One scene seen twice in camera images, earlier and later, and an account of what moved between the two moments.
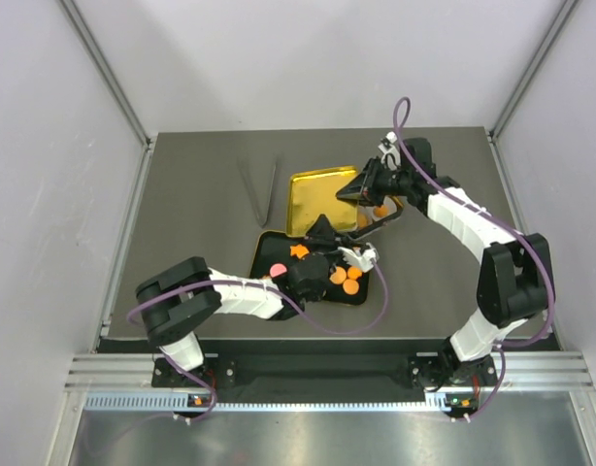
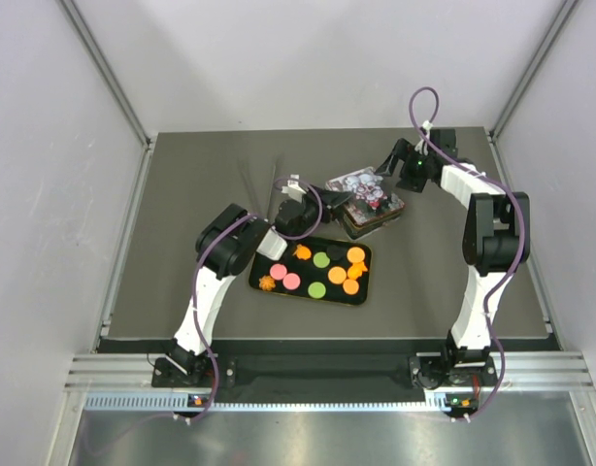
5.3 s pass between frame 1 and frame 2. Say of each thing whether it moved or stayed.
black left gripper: moved
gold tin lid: moved
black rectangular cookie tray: stayed
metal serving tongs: stayed
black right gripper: moved
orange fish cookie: stayed
